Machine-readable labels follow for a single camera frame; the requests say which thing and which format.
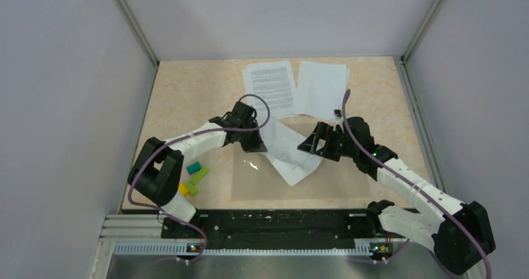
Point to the beige file folder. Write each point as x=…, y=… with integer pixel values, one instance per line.
x=254, y=177

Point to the yellow block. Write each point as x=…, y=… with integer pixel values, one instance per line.
x=182, y=189

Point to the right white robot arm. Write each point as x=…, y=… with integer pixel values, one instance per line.
x=458, y=234

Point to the grey slotted cable duct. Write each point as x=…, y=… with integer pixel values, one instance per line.
x=184, y=249

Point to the printed text paper sheet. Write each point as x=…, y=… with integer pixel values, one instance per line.
x=274, y=83

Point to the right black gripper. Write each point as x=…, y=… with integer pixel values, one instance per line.
x=327, y=133

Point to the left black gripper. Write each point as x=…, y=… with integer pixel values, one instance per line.
x=256, y=145

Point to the small green block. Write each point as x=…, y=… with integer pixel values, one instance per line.
x=192, y=190

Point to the long green block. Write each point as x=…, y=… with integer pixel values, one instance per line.
x=199, y=175

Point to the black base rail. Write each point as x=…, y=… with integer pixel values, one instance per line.
x=280, y=229

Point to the blank white paper sheet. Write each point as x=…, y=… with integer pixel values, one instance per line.
x=320, y=89

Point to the form paper sheet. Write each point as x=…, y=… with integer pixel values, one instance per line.
x=281, y=143

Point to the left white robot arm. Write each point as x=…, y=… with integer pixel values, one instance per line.
x=157, y=169

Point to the teal block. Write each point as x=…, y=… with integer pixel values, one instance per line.
x=193, y=168

